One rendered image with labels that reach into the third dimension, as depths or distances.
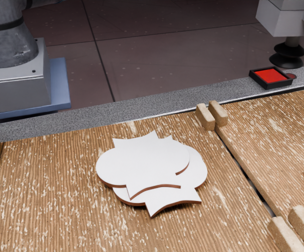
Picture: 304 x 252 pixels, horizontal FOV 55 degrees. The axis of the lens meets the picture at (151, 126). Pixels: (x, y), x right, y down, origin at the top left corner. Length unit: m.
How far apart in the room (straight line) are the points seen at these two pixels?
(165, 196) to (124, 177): 0.07
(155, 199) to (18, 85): 0.47
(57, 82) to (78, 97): 1.53
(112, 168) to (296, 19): 0.31
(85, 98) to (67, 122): 1.74
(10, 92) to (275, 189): 0.61
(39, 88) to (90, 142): 0.26
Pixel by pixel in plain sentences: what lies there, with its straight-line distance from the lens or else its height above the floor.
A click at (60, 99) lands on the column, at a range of 0.80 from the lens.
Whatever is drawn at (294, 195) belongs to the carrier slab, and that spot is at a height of 0.94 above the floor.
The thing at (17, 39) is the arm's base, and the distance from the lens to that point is 0.81.
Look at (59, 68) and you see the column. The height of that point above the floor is 0.87.
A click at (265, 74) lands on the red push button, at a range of 0.81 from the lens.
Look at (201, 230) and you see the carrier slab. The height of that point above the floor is 0.94.
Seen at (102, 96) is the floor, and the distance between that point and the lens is 2.38.
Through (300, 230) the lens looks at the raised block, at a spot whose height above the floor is 0.95.
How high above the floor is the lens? 1.30
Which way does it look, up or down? 39 degrees down
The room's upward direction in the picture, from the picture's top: straight up
